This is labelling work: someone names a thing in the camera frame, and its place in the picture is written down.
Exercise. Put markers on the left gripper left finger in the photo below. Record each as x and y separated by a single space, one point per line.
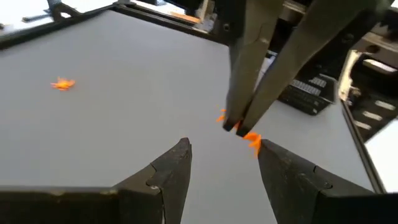
109 205

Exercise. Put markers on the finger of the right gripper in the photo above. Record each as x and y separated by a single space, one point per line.
295 56
248 62

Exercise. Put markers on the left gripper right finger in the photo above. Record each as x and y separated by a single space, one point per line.
311 199

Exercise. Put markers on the orange plastic spider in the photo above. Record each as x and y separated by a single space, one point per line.
253 138
63 84

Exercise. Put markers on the black plastic mesh basket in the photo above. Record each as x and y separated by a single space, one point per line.
306 93

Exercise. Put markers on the black drawer unit with labels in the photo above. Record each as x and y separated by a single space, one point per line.
373 99

